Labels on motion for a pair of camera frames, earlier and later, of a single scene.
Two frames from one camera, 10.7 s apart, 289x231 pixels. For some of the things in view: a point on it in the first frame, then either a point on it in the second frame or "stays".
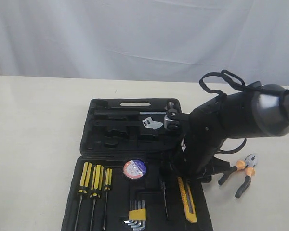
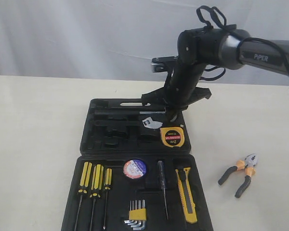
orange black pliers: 248,165 stays
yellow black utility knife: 188,198 stays
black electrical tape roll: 135,169 stays
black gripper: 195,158 -> 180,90
